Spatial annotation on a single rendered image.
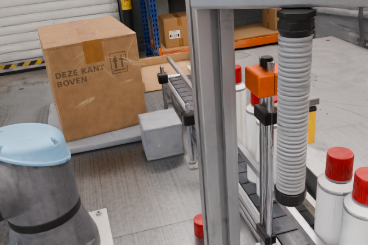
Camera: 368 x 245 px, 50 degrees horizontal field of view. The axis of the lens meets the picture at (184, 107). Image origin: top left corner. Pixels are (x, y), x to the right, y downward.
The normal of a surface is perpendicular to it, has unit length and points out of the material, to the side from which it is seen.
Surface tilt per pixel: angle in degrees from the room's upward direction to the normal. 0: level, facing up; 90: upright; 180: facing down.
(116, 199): 0
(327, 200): 90
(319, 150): 0
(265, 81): 90
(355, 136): 0
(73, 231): 70
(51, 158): 85
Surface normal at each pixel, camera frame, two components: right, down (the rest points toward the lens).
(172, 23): 0.24, 0.38
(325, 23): -0.80, 0.36
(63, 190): 0.87, 0.10
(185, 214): -0.08, -0.91
